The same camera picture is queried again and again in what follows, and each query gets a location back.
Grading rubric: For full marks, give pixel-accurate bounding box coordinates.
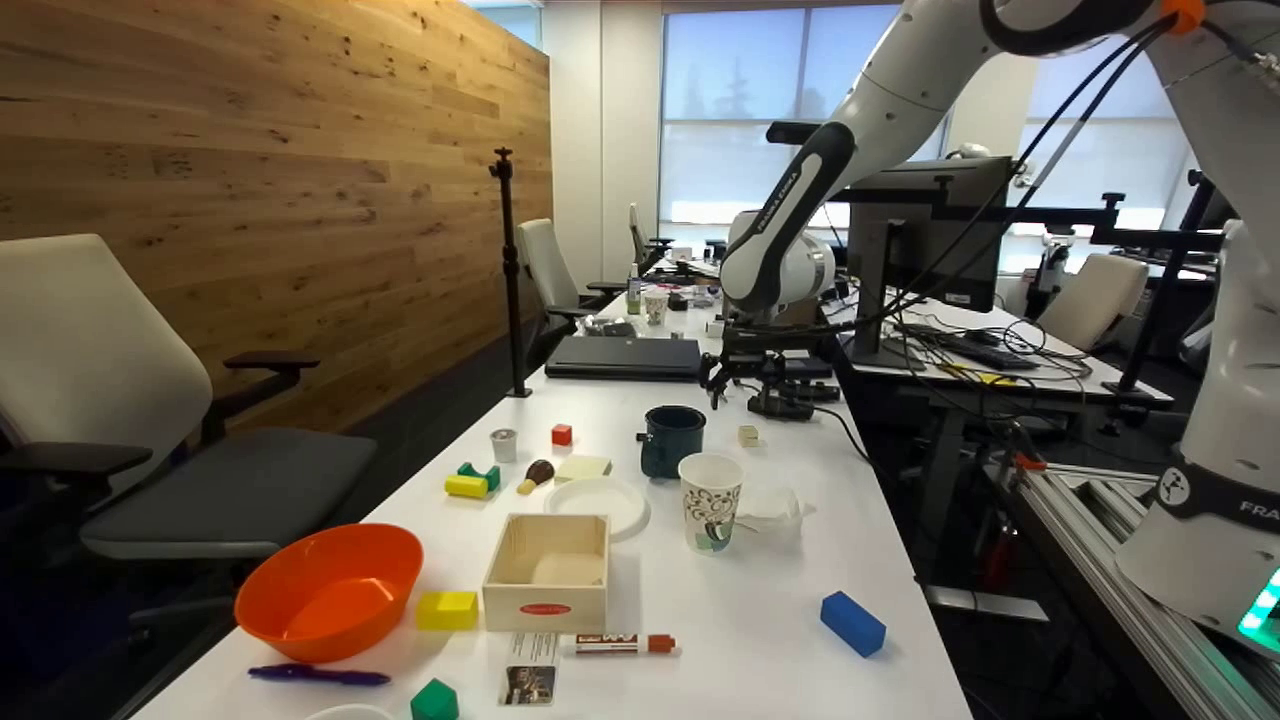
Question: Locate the white plate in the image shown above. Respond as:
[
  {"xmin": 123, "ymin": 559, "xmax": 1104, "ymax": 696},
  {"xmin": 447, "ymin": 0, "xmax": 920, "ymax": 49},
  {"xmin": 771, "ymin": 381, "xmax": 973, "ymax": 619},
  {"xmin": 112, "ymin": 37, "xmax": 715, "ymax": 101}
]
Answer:
[{"xmin": 545, "ymin": 475, "xmax": 652, "ymax": 544}]

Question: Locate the blue rectangular block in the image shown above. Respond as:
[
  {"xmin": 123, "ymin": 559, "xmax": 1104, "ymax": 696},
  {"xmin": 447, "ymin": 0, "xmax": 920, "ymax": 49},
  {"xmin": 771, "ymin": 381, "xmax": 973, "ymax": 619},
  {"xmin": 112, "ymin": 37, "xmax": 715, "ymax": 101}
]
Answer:
[{"xmin": 814, "ymin": 589, "xmax": 891, "ymax": 660}]

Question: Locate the black overhead camera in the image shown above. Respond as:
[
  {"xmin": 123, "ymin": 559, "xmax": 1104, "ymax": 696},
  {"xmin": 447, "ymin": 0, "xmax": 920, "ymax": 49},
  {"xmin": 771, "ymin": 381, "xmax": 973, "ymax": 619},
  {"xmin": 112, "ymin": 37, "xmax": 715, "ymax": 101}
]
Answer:
[{"xmin": 759, "ymin": 117, "xmax": 822, "ymax": 147}]

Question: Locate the patterned white paper cup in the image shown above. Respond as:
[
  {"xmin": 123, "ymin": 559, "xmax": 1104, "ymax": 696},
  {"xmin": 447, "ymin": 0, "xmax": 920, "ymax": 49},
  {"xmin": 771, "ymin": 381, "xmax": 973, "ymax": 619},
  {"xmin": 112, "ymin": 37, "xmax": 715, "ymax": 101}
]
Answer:
[{"xmin": 675, "ymin": 454, "xmax": 747, "ymax": 556}]

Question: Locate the grey card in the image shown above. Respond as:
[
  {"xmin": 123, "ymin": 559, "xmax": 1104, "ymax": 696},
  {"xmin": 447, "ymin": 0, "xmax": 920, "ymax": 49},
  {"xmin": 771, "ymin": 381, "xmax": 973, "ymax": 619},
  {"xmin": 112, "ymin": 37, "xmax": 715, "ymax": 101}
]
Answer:
[{"xmin": 508, "ymin": 628, "xmax": 561, "ymax": 670}]

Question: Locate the dark closed laptop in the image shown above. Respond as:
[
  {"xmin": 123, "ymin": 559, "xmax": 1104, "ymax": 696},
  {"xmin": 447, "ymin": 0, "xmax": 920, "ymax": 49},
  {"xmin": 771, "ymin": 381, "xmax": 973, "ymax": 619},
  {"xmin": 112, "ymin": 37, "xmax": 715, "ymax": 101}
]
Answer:
[{"xmin": 538, "ymin": 333, "xmax": 706, "ymax": 389}]

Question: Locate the black tripod pole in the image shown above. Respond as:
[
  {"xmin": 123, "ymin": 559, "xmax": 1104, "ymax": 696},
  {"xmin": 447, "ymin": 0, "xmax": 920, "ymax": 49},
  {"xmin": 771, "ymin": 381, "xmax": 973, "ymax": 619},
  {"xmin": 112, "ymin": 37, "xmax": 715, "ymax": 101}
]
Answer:
[{"xmin": 485, "ymin": 144, "xmax": 535, "ymax": 402}]

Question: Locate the black metal stand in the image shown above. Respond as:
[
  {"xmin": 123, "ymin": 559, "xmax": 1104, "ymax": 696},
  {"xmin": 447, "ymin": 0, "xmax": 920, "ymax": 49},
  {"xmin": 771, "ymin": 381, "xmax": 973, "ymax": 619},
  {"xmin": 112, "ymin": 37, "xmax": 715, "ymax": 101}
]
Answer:
[{"xmin": 1096, "ymin": 167, "xmax": 1228, "ymax": 402}]

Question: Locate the red white marker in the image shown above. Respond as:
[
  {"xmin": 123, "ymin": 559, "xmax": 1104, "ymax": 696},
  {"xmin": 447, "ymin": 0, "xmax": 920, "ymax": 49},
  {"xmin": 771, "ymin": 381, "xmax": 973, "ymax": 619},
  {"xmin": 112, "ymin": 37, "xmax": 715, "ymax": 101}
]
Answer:
[{"xmin": 554, "ymin": 628, "xmax": 678, "ymax": 660}]

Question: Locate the green block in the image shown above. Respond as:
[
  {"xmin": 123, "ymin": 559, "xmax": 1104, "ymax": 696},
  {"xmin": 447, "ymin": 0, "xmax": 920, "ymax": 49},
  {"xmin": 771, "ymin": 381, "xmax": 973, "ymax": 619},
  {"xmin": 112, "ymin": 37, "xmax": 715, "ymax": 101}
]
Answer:
[{"xmin": 408, "ymin": 678, "xmax": 463, "ymax": 720}]

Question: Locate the pale wooden box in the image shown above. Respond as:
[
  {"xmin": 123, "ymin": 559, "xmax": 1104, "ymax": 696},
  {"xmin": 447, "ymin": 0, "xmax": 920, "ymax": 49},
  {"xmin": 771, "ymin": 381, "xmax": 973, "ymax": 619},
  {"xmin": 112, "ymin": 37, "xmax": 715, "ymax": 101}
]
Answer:
[{"xmin": 480, "ymin": 513, "xmax": 614, "ymax": 637}]

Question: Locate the small photo card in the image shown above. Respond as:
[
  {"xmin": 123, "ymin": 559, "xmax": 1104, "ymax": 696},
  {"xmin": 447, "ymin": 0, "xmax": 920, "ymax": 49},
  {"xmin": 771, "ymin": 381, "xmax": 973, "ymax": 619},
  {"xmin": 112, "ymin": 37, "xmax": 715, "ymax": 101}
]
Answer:
[{"xmin": 499, "ymin": 660, "xmax": 561, "ymax": 707}]

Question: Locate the purple pen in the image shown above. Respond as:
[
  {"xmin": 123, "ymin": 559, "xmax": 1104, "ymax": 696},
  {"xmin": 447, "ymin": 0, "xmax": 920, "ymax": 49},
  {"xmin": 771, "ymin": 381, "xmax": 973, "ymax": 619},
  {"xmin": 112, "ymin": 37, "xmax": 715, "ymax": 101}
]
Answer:
[{"xmin": 244, "ymin": 660, "xmax": 396, "ymax": 693}]

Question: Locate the grey white office chair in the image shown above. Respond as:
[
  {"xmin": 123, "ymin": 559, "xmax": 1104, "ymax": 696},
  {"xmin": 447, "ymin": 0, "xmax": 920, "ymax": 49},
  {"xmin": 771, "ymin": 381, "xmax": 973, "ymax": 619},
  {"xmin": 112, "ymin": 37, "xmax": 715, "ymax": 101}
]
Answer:
[{"xmin": 0, "ymin": 233, "xmax": 383, "ymax": 571}]

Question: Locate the brown toy piece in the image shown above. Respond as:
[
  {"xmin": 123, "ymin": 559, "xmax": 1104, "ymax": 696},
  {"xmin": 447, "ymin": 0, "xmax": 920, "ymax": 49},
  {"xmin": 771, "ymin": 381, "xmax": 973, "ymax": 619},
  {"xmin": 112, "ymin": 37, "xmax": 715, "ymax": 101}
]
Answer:
[{"xmin": 517, "ymin": 456, "xmax": 561, "ymax": 501}]

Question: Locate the black computer monitor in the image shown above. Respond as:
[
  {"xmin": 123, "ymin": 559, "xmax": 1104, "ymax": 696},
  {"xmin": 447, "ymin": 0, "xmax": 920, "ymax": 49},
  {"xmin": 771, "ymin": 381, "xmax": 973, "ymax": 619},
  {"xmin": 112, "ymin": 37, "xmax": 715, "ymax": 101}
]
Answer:
[{"xmin": 843, "ymin": 154, "xmax": 1019, "ymax": 359}]

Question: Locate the black table cable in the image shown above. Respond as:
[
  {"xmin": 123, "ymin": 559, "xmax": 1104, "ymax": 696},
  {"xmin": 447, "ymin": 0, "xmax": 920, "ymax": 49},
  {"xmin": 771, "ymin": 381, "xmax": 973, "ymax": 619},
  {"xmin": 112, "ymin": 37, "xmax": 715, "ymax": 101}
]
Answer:
[{"xmin": 809, "ymin": 402, "xmax": 875, "ymax": 470}]

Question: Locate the black keyboard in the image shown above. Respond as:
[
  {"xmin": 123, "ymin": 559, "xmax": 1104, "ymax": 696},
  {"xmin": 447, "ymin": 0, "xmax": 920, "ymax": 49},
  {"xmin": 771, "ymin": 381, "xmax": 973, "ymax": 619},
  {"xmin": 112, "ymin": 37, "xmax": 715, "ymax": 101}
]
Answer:
[{"xmin": 897, "ymin": 317, "xmax": 1046, "ymax": 378}]

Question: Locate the dark teal mug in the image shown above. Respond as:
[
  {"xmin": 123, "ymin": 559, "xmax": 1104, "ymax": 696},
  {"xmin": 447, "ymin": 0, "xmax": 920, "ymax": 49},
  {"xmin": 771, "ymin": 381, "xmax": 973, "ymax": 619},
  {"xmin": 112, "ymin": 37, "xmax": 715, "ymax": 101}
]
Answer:
[{"xmin": 630, "ymin": 406, "xmax": 713, "ymax": 483}]

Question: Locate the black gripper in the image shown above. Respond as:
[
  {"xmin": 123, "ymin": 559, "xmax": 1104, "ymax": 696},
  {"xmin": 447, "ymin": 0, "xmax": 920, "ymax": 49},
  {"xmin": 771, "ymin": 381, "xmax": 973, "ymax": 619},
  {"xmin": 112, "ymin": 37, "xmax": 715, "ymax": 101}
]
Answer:
[{"xmin": 721, "ymin": 311, "xmax": 843, "ymax": 402}]

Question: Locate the orange plastic bowl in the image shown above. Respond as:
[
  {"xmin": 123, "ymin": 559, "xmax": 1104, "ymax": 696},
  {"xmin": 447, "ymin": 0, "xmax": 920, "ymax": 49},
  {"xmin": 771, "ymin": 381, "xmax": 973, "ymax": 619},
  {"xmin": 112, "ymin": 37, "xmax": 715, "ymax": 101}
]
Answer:
[{"xmin": 230, "ymin": 522, "xmax": 426, "ymax": 670}]

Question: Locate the aluminium frame rail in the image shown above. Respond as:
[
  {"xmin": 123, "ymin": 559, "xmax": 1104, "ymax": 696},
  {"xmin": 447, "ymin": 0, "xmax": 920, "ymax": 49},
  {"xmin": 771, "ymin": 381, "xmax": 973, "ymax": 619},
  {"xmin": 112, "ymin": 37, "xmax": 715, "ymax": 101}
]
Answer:
[{"xmin": 993, "ymin": 454, "xmax": 1280, "ymax": 720}]

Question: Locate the black device on table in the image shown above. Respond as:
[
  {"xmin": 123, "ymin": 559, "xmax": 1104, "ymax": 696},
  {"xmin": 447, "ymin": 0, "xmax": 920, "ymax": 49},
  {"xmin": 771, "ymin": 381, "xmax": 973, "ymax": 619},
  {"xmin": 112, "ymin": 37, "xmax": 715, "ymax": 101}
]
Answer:
[{"xmin": 745, "ymin": 389, "xmax": 820, "ymax": 423}]

